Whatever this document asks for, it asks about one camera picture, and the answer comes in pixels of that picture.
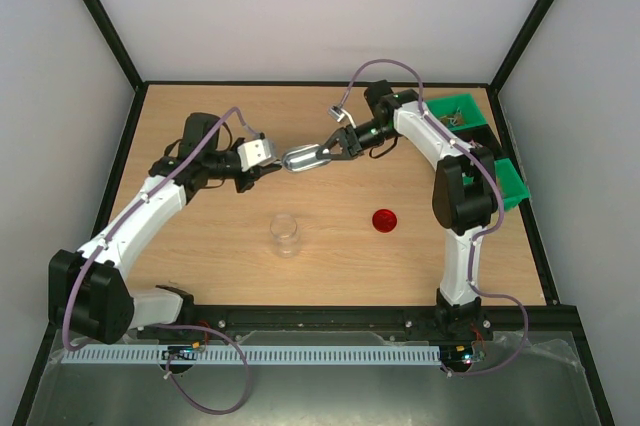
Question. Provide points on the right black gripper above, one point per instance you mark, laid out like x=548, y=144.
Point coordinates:
x=350, y=141

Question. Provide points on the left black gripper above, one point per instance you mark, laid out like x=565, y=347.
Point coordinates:
x=253, y=176

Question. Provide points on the silver metal scoop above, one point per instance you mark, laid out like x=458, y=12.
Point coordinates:
x=303, y=158

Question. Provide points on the green bin with lollipops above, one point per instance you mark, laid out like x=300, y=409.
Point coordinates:
x=457, y=112

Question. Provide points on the black bin with swirl lollipops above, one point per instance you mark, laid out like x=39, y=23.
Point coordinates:
x=483, y=137

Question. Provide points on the green bin with gummy candies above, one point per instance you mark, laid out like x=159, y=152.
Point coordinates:
x=511, y=186

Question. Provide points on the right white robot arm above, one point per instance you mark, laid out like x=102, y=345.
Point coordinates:
x=465, y=194

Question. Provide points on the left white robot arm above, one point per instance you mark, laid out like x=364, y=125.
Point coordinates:
x=88, y=298

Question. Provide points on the clear glass jar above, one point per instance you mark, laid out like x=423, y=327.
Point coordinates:
x=285, y=235

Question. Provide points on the red jar lid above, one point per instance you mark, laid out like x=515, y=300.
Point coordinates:
x=384, y=220

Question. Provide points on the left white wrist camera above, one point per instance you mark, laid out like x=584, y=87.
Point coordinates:
x=257, y=152

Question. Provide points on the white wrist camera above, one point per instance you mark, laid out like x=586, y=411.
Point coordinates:
x=339, y=114
x=257, y=152

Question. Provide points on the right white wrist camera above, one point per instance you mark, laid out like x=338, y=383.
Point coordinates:
x=339, y=114

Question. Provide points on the light blue cable duct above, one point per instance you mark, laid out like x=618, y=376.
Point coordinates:
x=256, y=355

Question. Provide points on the black frame post left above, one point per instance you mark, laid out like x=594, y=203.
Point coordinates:
x=113, y=40

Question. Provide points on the black frame post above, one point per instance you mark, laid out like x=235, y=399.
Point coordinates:
x=113, y=40
x=522, y=40

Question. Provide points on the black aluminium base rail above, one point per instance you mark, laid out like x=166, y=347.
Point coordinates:
x=422, y=323

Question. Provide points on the black frame post right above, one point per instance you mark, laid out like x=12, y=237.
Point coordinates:
x=522, y=40

